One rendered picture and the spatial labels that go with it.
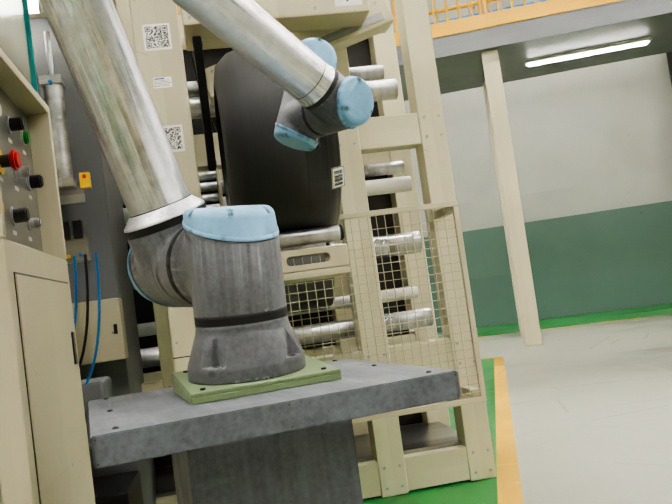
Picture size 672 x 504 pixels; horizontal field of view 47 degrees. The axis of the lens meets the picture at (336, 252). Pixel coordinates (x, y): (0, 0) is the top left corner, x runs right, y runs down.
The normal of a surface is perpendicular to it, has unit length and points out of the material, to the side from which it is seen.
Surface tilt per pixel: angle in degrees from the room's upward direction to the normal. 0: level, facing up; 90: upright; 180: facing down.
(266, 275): 95
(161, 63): 90
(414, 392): 90
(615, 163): 90
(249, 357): 75
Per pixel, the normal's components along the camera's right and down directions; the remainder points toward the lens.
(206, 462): 0.31, -0.10
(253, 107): 0.13, -0.27
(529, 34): -0.20, -0.03
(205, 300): -0.54, 0.08
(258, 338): 0.36, -0.36
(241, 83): -0.18, -0.46
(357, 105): 0.68, -0.01
